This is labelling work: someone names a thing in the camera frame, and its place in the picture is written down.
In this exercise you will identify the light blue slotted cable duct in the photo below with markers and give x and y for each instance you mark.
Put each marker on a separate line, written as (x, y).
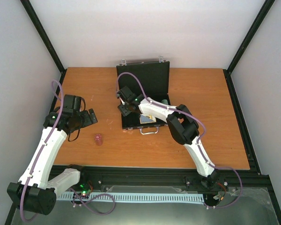
(144, 198)

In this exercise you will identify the black aluminium frame rail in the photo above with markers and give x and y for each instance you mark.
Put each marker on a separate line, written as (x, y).
(189, 180)

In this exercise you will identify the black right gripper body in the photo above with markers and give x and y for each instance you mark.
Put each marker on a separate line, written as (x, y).
(127, 104)

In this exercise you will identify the red poker chip stack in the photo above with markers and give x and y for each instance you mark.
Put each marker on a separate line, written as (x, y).
(98, 139)

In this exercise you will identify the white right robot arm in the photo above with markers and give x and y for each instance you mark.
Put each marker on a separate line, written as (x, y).
(184, 129)

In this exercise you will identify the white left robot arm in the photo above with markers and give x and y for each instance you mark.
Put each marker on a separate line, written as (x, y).
(34, 191)

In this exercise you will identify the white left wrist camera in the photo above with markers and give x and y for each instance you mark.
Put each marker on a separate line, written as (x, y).
(82, 104)

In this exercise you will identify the black poker set case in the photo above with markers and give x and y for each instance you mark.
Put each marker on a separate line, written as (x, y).
(139, 84)

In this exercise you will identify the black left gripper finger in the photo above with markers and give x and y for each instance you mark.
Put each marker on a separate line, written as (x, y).
(93, 120)
(92, 113)

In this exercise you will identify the green poker chip stack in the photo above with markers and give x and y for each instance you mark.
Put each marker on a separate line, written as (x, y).
(164, 101)

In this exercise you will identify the blue playing card deck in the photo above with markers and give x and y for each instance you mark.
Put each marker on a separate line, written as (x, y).
(144, 119)

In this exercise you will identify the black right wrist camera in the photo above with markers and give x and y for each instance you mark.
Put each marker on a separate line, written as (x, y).
(125, 95)

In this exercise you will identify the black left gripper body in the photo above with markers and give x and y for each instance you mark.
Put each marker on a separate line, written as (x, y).
(80, 123)

